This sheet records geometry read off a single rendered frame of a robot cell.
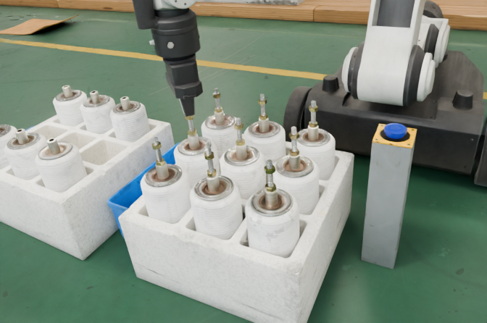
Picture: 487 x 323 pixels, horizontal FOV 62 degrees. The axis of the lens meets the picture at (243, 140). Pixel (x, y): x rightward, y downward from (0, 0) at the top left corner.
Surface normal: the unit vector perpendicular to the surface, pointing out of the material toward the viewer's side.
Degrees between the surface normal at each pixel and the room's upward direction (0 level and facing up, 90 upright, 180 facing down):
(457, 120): 45
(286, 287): 90
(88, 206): 90
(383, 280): 0
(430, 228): 0
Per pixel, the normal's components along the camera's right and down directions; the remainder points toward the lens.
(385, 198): -0.44, 0.49
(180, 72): 0.35, 0.46
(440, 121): -0.39, -0.26
